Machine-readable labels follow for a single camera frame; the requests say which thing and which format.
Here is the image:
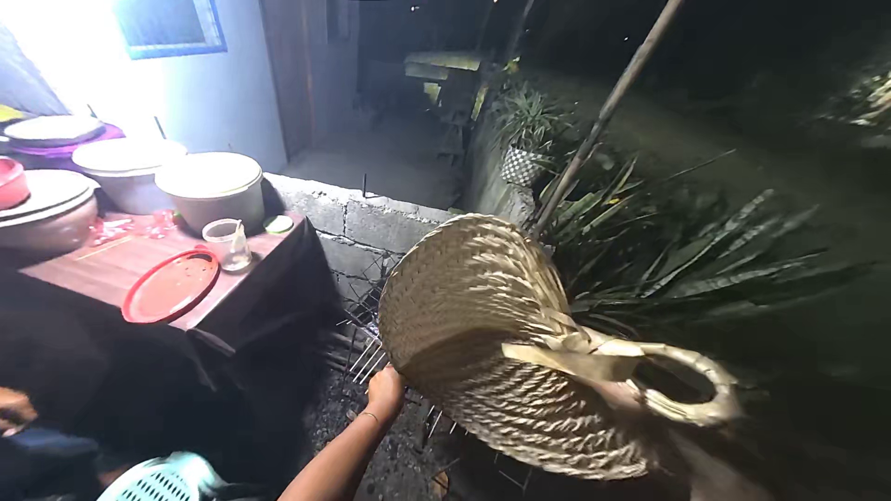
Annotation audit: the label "person's left hand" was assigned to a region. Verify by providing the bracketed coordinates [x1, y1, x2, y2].
[367, 365, 405, 423]

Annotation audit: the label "person's right hand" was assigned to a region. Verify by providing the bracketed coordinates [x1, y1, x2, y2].
[596, 378, 693, 453]

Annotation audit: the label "woven straw fan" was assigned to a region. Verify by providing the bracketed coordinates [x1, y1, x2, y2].
[378, 213, 743, 482]

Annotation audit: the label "person's left forearm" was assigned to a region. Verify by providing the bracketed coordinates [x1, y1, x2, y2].
[278, 409, 396, 501]

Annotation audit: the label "person's right forearm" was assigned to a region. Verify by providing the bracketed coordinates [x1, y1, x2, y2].
[654, 426, 774, 501]

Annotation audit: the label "metal grill grate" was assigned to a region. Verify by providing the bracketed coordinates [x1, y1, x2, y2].
[323, 306, 460, 446]

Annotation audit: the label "pile of charcoal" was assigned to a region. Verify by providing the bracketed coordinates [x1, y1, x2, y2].
[310, 376, 460, 501]

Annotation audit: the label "long-leaved snake plants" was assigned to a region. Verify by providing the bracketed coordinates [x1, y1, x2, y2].
[543, 149, 881, 328]

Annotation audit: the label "clear plastic cup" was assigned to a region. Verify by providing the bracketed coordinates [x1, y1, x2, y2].
[202, 218, 253, 273]

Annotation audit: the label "grey bucket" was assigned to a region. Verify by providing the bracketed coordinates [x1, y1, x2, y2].
[163, 174, 266, 237]
[93, 154, 189, 216]

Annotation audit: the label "red oval tray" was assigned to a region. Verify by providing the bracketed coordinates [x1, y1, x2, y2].
[122, 248, 221, 325]

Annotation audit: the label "black-white checkered pot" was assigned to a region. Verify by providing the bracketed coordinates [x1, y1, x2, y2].
[500, 145, 543, 187]

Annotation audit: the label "teal perforated plastic basket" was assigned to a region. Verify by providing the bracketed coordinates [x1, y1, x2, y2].
[97, 451, 225, 501]

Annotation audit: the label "round white lid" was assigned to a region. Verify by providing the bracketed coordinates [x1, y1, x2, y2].
[0, 169, 101, 228]
[155, 152, 263, 200]
[71, 137, 189, 175]
[3, 115, 107, 148]

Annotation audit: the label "crumpled pink plastic bag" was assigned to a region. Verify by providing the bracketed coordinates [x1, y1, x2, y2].
[142, 208, 180, 240]
[89, 216, 135, 247]

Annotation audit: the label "long wooden pole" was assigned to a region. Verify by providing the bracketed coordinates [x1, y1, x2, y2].
[533, 0, 684, 238]

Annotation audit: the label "spiky green potted plant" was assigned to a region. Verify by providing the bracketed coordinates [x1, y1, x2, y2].
[493, 81, 576, 175]

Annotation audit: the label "table with dark cloth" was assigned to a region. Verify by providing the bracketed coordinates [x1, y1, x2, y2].
[0, 191, 345, 501]

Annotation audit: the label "thin wooden stick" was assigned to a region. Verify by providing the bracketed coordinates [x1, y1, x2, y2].
[76, 236, 132, 262]

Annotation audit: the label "brown door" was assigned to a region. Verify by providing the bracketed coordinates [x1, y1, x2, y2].
[259, 0, 331, 164]

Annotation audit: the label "large round pale basin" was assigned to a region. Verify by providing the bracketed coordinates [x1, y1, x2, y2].
[0, 185, 100, 253]

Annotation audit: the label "purple basin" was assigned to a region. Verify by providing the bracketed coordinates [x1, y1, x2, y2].
[4, 123, 125, 172]

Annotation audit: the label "blue-framed window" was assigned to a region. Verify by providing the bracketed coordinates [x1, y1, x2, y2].
[115, 0, 228, 61]

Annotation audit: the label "pink plastic bowl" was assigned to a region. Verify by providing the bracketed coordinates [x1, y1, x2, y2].
[0, 156, 31, 211]

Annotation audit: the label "low concrete block wall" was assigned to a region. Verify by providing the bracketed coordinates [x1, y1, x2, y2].
[263, 172, 460, 307]

